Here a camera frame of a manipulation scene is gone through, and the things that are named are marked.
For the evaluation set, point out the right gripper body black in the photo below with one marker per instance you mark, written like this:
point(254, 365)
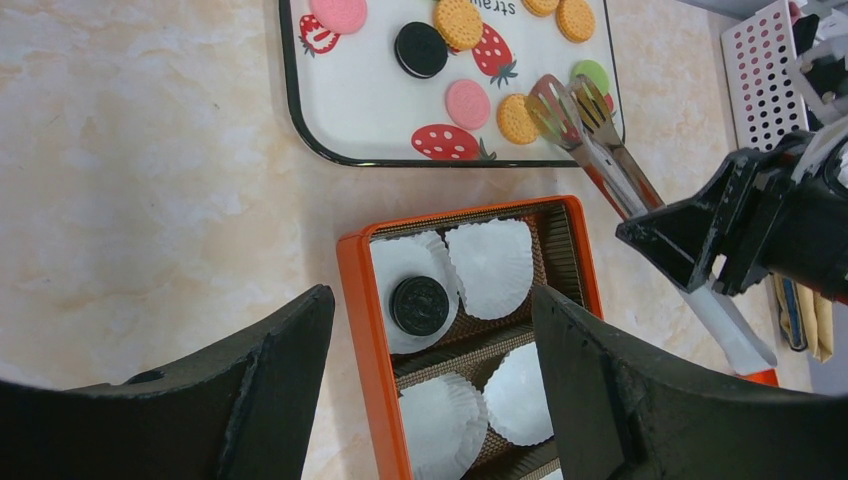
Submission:
point(792, 214)

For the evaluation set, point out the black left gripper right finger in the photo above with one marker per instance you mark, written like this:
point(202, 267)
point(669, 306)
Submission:
point(622, 408)

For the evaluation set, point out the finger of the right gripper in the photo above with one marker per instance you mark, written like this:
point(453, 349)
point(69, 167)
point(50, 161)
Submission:
point(682, 240)

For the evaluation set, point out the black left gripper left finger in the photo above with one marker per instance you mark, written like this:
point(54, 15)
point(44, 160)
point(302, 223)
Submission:
point(240, 408)

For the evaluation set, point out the metal tongs white handle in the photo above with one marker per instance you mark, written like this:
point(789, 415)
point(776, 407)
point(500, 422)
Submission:
point(576, 119)

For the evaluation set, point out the green sandwich cookie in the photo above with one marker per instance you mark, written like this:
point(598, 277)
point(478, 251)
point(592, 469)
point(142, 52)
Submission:
point(594, 71)

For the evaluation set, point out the black sandwich cookie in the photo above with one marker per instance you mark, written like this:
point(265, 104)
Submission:
point(419, 306)
point(420, 50)

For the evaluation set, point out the yellow folded cloth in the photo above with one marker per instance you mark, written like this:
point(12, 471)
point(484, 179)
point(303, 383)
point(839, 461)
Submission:
point(805, 318)

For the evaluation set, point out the white paper cup liner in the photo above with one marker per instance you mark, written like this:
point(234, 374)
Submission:
point(516, 400)
point(445, 423)
point(394, 260)
point(493, 262)

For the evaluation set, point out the white perforated plastic basket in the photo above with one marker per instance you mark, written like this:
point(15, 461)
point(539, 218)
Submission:
point(757, 53)

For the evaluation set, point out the orange tin lid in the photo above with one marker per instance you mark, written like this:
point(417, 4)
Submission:
point(766, 377)

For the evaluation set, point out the orange cookie tin box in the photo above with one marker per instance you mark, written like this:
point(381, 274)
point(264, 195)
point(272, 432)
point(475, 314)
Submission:
point(471, 348)

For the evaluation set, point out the yellow sandwich cookie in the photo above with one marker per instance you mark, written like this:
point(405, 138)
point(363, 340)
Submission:
point(514, 121)
point(459, 22)
point(541, 8)
point(575, 20)

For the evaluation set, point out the pink sandwich cookie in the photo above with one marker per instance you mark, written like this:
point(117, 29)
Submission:
point(340, 16)
point(467, 104)

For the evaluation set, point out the white strawberry print tray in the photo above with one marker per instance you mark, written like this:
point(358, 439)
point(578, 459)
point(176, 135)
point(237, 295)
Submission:
point(353, 104)

